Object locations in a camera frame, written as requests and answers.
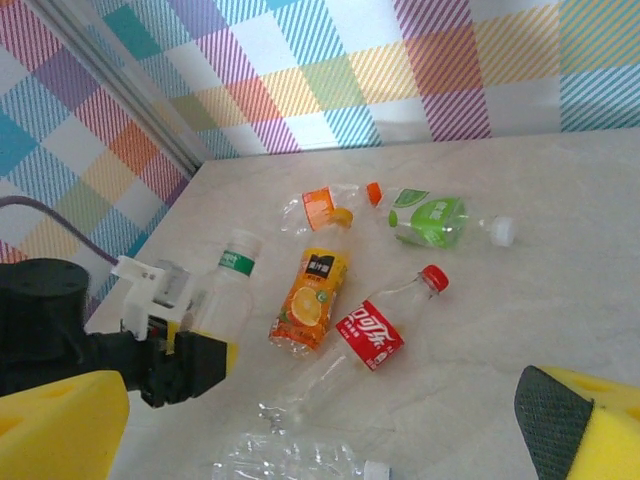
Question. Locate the orange juice bottle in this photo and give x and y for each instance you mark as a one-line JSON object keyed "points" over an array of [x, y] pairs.
{"points": [[305, 305]]}

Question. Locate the crushed clear bottle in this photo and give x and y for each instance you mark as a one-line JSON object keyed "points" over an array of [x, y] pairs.
{"points": [[290, 460]]}

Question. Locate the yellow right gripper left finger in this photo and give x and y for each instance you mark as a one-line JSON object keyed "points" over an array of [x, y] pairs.
{"points": [[50, 435]]}

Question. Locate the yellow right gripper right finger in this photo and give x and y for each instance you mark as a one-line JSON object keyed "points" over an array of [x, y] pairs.
{"points": [[600, 435]]}

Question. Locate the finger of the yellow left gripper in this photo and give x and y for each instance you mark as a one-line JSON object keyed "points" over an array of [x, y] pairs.
{"points": [[171, 337], [200, 360]]}

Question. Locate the clear bottle green label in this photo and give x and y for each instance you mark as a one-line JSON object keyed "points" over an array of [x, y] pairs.
{"points": [[430, 220]]}

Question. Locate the clear bottle orange label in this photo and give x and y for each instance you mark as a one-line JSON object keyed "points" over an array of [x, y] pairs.
{"points": [[320, 207]]}

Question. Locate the cola bottle red label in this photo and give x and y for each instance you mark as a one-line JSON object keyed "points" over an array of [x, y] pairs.
{"points": [[370, 337]]}

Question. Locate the clear bottle green neck band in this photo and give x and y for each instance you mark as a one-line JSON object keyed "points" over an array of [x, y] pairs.
{"points": [[235, 262]]}

